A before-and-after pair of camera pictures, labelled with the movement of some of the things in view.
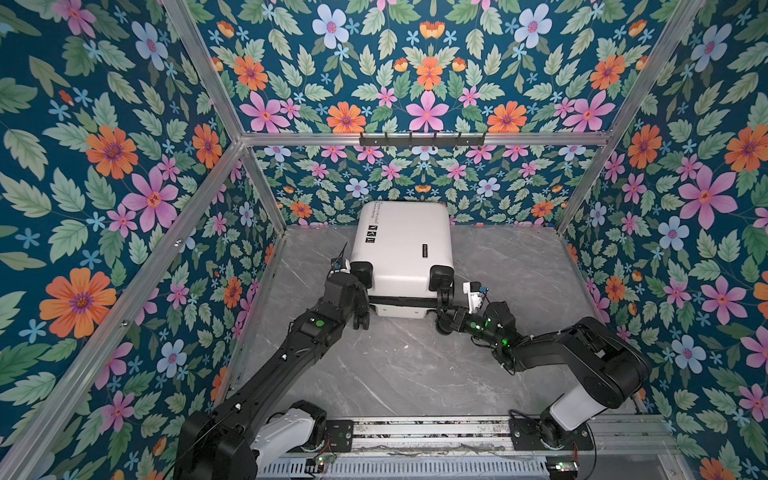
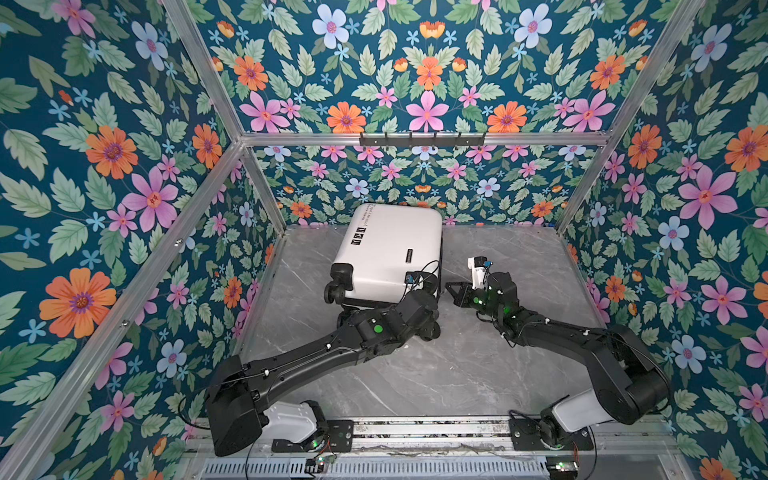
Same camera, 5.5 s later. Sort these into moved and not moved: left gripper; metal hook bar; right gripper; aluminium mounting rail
Moved: right gripper; left gripper
Not moved: metal hook bar; aluminium mounting rail
